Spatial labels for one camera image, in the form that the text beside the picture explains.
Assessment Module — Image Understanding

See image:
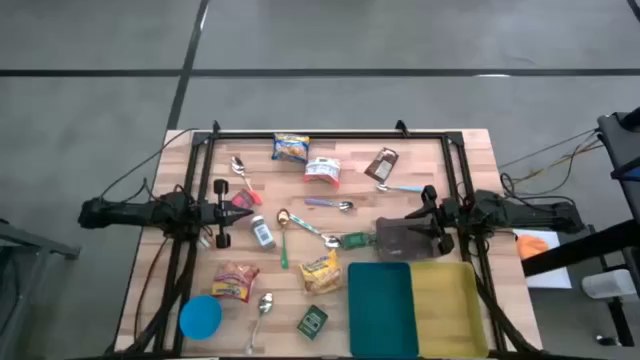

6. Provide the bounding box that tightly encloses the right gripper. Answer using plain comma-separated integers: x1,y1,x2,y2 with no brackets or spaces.
405,184,457,256

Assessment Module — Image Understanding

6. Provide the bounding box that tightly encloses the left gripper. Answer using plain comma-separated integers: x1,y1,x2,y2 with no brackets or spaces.
201,178,255,250

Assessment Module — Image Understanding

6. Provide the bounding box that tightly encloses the spice jar white lid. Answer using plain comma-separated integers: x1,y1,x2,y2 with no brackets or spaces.
249,214,277,251

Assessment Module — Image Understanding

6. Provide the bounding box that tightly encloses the spoon with blue handle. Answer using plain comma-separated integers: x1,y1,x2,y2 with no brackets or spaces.
375,182,425,194

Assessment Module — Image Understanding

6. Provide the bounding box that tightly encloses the red yellow ramen packet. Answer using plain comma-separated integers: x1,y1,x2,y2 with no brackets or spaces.
210,260,261,304

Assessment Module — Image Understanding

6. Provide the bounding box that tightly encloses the brown snack packet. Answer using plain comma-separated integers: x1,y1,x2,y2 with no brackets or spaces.
363,146,400,184

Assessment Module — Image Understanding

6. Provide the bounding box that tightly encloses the spoon with striped teal handle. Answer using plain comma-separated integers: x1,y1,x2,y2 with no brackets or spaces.
288,212,343,250

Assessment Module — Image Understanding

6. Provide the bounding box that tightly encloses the blue ramen packet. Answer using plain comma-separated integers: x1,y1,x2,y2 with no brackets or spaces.
271,132,311,165

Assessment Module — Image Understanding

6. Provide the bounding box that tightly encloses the spoon with purple handle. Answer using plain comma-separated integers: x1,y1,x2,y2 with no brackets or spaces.
303,197,355,212

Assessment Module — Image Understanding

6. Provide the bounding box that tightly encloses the red white ramen packet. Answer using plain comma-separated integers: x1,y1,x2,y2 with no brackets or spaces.
303,156,343,190

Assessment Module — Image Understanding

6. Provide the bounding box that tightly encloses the dark green tin box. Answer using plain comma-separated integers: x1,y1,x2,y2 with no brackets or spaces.
296,304,330,342

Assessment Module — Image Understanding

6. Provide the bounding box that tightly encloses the brown plastic bin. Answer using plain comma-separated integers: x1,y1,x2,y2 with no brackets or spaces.
374,215,454,262

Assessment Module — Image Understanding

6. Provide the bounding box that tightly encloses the yellow plastic bin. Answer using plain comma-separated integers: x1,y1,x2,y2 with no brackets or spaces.
409,261,490,359

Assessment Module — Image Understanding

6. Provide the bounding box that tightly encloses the plain silver spoon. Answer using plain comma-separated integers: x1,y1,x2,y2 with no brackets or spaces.
244,292,275,356

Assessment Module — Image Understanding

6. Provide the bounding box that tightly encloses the teal plastic bin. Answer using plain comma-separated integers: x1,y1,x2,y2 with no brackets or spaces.
347,261,420,359

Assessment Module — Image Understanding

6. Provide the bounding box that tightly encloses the orange object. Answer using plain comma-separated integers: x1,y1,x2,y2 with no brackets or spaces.
515,233,551,261

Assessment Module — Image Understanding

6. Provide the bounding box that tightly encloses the blue bowl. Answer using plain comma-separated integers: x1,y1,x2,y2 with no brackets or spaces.
178,294,224,342

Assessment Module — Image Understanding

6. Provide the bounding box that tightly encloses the white paper sheet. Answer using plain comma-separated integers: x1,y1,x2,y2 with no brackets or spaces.
512,228,574,290

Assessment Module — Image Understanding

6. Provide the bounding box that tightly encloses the white cylinder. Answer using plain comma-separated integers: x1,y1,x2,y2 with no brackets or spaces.
581,268,637,300

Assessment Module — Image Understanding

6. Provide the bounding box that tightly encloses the grey metal bench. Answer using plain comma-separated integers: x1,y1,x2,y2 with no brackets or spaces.
0,218,81,360

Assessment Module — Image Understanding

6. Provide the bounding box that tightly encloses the black equipment cart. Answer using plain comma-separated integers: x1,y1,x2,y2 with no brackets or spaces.
520,105,640,349

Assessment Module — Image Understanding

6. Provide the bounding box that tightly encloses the spoon with red handle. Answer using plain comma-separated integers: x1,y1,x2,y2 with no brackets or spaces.
230,155,264,206

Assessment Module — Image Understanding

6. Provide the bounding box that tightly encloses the gold spoon green handle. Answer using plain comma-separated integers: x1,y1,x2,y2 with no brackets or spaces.
276,208,292,271

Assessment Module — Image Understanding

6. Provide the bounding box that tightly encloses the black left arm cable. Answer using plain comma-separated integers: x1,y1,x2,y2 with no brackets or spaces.
98,127,201,199

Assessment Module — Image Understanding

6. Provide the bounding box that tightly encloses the brown cable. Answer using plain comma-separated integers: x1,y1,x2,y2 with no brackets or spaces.
132,235,170,342

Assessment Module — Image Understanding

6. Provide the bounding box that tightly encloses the yellow cable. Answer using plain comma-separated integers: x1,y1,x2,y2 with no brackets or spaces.
509,142,604,186

